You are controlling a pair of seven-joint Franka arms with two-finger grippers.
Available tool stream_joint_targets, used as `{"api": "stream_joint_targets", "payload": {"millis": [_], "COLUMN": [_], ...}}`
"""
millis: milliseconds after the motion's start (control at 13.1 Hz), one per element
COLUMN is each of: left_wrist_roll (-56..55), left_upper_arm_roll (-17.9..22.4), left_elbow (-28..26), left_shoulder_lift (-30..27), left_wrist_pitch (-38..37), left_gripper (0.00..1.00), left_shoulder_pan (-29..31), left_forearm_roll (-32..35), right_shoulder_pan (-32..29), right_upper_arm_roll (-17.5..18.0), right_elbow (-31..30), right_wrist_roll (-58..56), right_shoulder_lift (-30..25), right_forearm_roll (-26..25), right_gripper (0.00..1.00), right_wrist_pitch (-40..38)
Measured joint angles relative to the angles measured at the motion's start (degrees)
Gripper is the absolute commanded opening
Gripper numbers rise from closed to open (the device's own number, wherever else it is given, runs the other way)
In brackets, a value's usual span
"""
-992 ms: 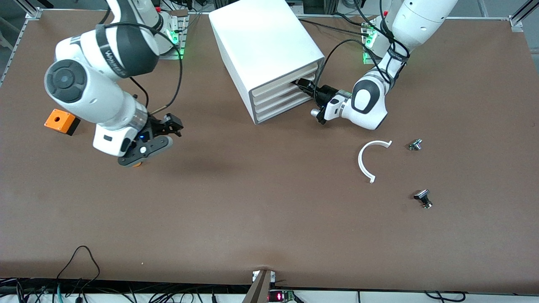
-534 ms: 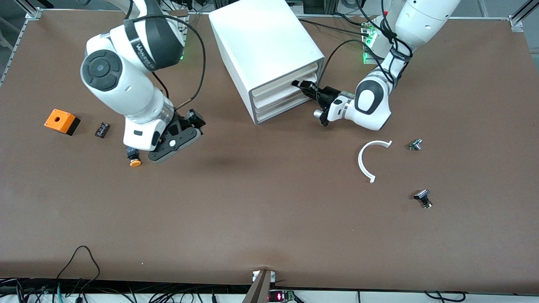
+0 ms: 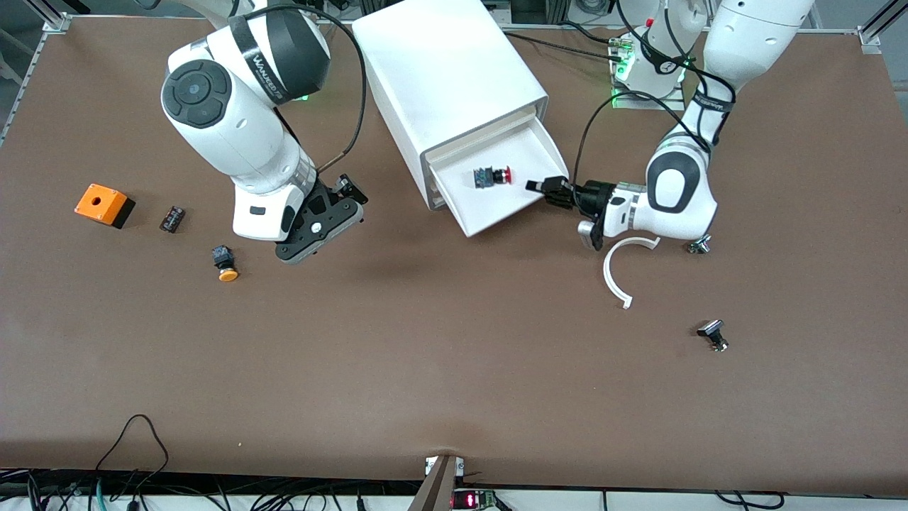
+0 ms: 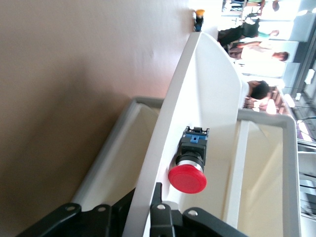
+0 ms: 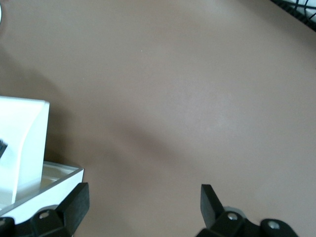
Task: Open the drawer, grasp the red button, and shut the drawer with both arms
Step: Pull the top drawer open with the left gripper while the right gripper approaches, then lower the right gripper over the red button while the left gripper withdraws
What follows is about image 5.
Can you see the cream white plastic drawer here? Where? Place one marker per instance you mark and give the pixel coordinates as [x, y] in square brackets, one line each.
[61, 182]

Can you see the white semicircular plastic bracket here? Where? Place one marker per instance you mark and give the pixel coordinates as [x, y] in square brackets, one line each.
[0, 10]

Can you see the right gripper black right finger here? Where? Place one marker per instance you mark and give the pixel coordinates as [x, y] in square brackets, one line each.
[209, 205]

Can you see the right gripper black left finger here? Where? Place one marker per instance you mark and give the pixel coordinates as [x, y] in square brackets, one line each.
[74, 205]

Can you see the white drawer cabinet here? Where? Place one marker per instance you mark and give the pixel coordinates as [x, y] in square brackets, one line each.
[29, 148]

